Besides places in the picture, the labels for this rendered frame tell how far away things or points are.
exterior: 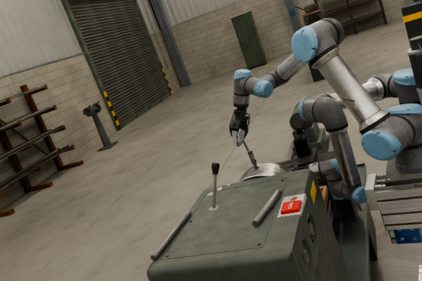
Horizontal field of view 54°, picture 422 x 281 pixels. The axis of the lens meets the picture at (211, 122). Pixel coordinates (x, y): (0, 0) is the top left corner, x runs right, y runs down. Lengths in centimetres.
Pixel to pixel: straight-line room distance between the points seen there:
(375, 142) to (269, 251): 53
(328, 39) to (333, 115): 42
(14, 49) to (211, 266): 971
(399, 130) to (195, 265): 79
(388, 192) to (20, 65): 958
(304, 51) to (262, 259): 72
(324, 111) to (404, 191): 44
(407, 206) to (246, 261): 72
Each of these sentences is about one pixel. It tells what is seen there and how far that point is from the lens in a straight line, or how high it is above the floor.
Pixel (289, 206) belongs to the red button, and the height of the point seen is 127.
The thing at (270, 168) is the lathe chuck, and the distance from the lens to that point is 183.
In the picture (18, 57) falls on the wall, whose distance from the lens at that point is 1068.
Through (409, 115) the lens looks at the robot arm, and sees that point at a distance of 157.
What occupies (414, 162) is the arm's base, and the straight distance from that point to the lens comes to 163.
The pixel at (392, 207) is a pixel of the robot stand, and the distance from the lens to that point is 172.
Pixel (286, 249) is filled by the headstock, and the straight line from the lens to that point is 119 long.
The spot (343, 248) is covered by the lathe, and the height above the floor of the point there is 54.
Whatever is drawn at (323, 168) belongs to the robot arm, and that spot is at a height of 110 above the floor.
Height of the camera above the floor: 188
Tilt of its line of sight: 12 degrees down
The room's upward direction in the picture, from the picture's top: 20 degrees counter-clockwise
